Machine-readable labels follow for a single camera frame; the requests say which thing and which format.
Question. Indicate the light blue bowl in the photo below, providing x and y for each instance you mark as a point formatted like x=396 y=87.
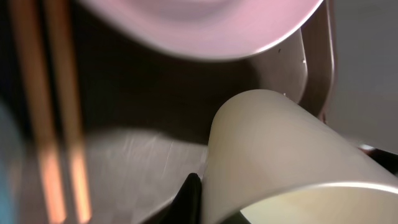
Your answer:
x=11 y=165

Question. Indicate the wooden chopstick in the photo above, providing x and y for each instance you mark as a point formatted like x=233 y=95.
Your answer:
x=26 y=26
x=64 y=63

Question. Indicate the dark brown tray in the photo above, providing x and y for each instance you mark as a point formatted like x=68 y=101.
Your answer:
x=147 y=115

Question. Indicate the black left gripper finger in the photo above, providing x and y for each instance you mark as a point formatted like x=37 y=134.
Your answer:
x=186 y=206

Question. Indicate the pink bowl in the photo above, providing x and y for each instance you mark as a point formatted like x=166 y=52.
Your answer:
x=205 y=29

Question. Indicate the cream white cup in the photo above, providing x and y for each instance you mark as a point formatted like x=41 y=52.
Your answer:
x=270 y=161

